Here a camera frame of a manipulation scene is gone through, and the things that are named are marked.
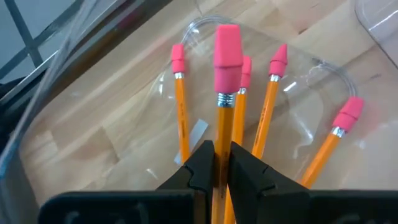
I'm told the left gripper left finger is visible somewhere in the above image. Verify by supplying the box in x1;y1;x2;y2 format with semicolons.
156;140;216;224

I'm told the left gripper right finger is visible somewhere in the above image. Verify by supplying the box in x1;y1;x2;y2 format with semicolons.
228;141;312;224

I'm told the black aluminium frame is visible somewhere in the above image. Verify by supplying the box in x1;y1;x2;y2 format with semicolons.
0;0;175;147

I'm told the clear plastic bin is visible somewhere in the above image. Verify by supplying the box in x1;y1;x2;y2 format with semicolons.
354;0;398;69
0;0;398;224

